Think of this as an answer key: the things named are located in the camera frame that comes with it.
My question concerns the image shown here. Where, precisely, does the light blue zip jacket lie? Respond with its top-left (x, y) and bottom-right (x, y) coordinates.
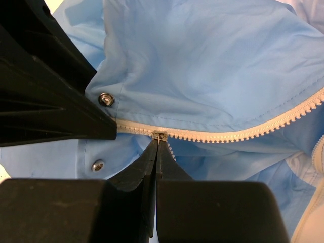
top-left (1, 1), bottom-right (323, 242)

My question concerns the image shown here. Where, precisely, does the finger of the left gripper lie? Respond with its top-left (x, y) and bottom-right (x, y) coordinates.
top-left (1, 1), bottom-right (117, 147)

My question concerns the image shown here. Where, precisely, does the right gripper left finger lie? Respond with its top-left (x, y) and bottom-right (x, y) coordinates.
top-left (1, 140), bottom-right (158, 242)

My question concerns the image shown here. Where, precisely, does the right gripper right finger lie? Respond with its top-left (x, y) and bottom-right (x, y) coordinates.
top-left (156, 141), bottom-right (289, 242)

